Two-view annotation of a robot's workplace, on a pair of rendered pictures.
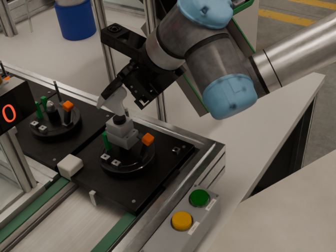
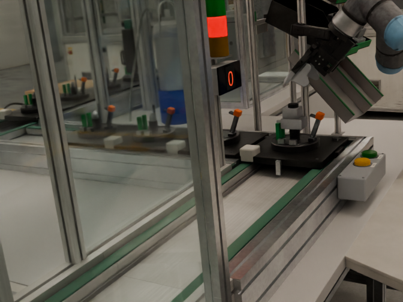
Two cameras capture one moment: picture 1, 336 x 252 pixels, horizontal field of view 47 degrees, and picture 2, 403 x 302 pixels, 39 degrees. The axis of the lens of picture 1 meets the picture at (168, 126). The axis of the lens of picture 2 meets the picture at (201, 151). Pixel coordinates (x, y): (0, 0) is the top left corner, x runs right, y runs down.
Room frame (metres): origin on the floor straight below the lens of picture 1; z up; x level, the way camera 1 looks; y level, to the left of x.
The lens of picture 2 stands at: (-0.82, 0.56, 1.44)
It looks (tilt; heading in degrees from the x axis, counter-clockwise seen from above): 16 degrees down; 353
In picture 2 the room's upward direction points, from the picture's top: 6 degrees counter-clockwise
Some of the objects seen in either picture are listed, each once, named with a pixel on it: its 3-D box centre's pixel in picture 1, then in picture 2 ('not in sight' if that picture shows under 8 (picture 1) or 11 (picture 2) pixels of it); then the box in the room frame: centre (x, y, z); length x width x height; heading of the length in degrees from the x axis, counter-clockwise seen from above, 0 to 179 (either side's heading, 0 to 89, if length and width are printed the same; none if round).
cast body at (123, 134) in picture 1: (118, 127); (290, 115); (0.70, 0.12, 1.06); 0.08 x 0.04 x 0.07; 51
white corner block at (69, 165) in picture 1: (71, 167); (249, 153); (0.68, 0.24, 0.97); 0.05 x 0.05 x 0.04; 51
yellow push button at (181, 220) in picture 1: (181, 221); (362, 163); (0.49, -0.01, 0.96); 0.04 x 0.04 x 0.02
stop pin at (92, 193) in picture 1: (94, 198); (278, 167); (0.59, 0.19, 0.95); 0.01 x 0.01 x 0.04; 51
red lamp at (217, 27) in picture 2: not in sight; (217, 26); (0.62, 0.32, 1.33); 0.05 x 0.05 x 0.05
